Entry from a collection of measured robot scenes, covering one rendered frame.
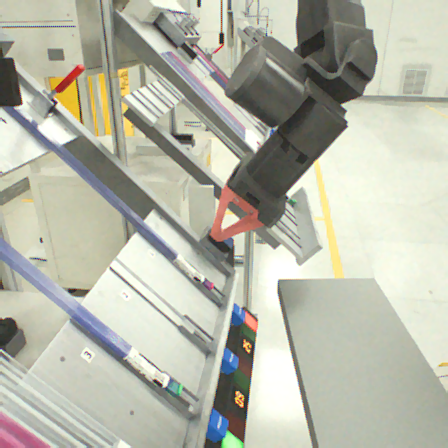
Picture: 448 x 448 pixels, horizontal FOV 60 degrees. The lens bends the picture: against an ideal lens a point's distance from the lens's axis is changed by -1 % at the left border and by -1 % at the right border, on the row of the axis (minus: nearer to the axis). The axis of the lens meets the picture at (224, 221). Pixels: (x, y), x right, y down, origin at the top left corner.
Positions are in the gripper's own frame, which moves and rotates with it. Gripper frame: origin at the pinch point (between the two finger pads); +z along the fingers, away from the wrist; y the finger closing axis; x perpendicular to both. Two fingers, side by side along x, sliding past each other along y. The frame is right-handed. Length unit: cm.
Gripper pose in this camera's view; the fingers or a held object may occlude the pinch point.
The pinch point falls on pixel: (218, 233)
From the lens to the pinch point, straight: 49.2
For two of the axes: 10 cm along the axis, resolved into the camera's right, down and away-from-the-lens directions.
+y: -1.7, 4.0, -9.0
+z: -6.0, 6.9, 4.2
